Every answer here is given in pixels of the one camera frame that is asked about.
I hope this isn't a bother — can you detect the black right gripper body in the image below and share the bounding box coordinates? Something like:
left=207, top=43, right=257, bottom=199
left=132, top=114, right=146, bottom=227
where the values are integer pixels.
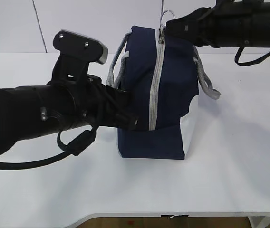
left=207, top=0, right=254, bottom=48

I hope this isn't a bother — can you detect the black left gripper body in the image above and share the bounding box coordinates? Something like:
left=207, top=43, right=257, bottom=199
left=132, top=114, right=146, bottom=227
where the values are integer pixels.
left=47, top=75, right=125, bottom=130

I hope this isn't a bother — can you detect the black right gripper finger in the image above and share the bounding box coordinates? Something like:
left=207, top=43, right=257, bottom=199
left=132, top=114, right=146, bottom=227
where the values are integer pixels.
left=165, top=7, right=211, bottom=47

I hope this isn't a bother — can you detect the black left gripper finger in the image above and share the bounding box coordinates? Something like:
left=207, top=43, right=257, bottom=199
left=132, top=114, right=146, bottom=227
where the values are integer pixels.
left=106, top=87, right=138, bottom=131

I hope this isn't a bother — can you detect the navy blue lunch bag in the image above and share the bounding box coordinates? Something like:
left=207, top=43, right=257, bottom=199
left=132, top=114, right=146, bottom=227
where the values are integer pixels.
left=106, top=25, right=221, bottom=160

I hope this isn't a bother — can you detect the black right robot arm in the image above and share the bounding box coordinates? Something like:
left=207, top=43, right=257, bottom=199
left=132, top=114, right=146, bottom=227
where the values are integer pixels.
left=165, top=0, right=270, bottom=48

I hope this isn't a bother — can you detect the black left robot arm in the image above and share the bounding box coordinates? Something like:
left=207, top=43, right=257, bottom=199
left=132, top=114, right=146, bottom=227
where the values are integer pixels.
left=0, top=75, right=138, bottom=155

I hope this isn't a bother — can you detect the black tape on table edge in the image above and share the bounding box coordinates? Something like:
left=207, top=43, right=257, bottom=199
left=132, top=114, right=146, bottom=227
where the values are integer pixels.
left=160, top=214, right=189, bottom=219

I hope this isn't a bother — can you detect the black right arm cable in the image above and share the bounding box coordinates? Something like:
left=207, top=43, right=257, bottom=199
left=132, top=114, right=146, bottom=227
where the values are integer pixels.
left=234, top=46, right=270, bottom=67

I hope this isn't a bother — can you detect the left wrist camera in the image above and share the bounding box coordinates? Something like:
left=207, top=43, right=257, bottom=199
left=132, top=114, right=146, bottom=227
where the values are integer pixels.
left=51, top=30, right=108, bottom=81

